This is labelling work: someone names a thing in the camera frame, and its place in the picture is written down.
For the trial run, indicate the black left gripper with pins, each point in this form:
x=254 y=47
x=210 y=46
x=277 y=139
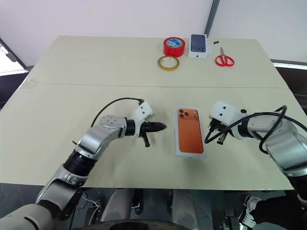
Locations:
x=145 y=129

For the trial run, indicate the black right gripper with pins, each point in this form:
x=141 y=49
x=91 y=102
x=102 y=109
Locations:
x=217 y=127

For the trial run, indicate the orange smartphone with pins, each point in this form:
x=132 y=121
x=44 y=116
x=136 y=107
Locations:
x=190 y=134

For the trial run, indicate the white phone box base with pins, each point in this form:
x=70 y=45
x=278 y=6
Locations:
x=192 y=156

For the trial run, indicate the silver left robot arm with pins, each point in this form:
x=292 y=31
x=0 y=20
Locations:
x=100 y=136

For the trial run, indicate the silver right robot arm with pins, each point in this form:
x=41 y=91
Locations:
x=285 y=143

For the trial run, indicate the white box dark phone print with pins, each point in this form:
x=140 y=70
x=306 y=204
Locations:
x=198 y=44

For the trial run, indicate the yellow tape roll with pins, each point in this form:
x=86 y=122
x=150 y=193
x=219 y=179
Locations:
x=168 y=69

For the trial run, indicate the red tape roll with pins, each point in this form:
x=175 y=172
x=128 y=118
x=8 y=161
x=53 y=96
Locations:
x=168 y=51

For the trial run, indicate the black and white sneaker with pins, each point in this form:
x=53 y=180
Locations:
x=248 y=210

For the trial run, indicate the black trouser leg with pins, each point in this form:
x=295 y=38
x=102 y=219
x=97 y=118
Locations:
x=275 y=210

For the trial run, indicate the dark bench with silver edge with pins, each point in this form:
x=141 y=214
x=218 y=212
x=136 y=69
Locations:
x=295 y=79

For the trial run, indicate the grey metal pillar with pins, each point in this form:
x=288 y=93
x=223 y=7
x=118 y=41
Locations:
x=212 y=16

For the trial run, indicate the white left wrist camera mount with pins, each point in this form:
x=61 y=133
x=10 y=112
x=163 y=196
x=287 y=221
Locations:
x=144 y=111

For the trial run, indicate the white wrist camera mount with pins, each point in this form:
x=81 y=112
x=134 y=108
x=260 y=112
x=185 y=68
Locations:
x=144 y=111
x=225 y=111

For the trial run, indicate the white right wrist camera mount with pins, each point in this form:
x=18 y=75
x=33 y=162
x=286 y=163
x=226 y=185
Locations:
x=225 y=111

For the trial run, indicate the grey metal frame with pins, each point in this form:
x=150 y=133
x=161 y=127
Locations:
x=12 y=56

